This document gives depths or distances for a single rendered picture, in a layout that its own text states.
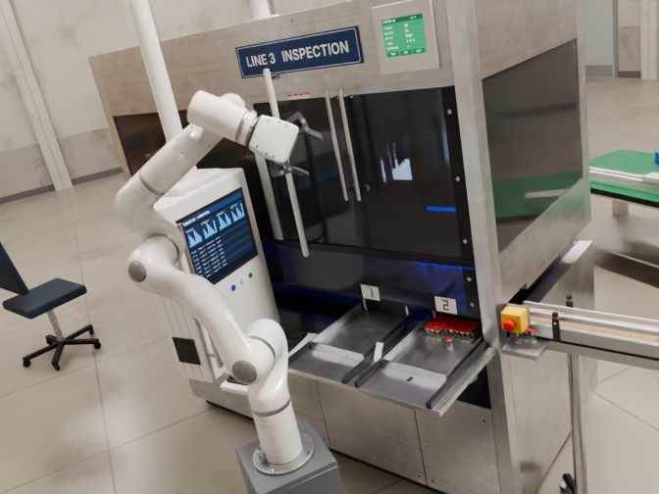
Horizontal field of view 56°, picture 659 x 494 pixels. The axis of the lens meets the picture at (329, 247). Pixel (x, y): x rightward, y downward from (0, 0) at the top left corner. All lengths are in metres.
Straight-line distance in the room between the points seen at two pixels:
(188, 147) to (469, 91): 0.86
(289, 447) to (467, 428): 0.90
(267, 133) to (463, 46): 0.71
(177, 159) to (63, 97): 10.99
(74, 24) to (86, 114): 1.57
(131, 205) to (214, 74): 1.10
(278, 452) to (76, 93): 11.07
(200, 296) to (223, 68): 1.18
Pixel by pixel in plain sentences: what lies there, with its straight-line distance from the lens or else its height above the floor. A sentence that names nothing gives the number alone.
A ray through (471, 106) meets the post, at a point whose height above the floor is 1.73.
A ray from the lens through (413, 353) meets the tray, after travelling 2.29.
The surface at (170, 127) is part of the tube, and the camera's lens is 2.43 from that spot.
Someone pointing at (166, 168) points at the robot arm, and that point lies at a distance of 1.61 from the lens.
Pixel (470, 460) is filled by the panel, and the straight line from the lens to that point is 2.67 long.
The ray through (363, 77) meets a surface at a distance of 2.16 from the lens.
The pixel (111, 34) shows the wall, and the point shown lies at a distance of 12.61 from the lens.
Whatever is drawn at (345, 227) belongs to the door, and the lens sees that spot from 2.42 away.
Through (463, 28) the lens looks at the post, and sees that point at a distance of 1.94.
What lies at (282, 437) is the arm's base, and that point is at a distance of 1.88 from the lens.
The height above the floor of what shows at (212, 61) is 1.98.
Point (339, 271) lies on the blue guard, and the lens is 2.52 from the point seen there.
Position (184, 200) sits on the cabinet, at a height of 1.53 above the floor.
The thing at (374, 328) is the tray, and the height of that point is 0.88.
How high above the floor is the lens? 2.07
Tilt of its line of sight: 20 degrees down
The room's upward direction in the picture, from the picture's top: 11 degrees counter-clockwise
